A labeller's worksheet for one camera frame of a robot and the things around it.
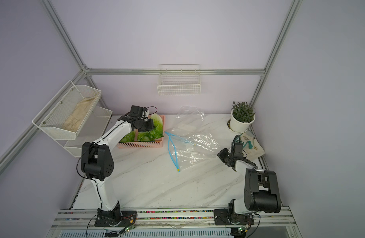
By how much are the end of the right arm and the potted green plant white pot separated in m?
0.26

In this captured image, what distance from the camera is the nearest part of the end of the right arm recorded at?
0.70 m

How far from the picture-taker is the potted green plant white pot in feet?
3.29
